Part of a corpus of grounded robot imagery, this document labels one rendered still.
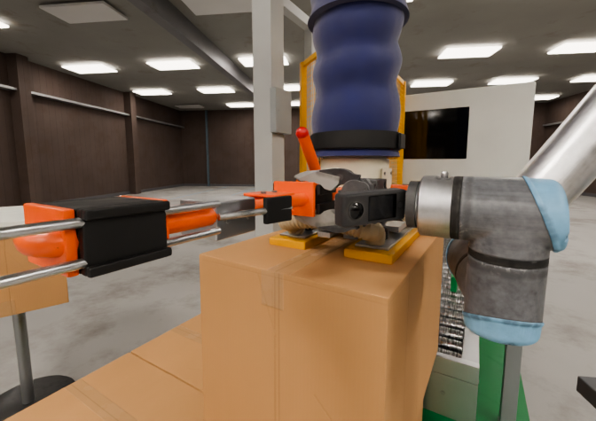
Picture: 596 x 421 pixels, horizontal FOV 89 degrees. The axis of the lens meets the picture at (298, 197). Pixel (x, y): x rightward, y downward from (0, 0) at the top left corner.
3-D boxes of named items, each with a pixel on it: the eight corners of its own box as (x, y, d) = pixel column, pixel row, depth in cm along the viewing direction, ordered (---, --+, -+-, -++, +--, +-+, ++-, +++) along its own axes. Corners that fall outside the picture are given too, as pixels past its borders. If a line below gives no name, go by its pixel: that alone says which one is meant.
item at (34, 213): (127, 241, 33) (124, 195, 32) (170, 251, 29) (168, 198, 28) (27, 261, 26) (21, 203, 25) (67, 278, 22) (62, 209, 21)
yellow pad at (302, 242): (330, 222, 101) (330, 207, 100) (358, 225, 96) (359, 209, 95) (268, 245, 72) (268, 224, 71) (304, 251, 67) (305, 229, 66)
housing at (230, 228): (220, 225, 43) (219, 194, 43) (258, 230, 40) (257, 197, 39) (178, 235, 37) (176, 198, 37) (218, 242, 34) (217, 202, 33)
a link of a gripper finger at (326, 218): (309, 227, 60) (353, 218, 55) (294, 233, 55) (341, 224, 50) (306, 211, 60) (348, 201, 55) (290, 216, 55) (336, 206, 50)
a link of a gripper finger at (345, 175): (317, 187, 53) (363, 204, 49) (313, 188, 52) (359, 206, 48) (325, 161, 52) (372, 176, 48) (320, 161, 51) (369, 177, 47)
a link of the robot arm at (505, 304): (518, 315, 48) (526, 238, 46) (556, 362, 37) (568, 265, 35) (452, 307, 50) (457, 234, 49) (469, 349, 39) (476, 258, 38)
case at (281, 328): (325, 316, 118) (327, 215, 114) (437, 350, 97) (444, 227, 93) (203, 427, 68) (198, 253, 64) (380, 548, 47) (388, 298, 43)
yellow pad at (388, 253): (387, 229, 91) (388, 212, 91) (422, 232, 86) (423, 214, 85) (342, 257, 62) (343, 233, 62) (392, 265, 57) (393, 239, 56)
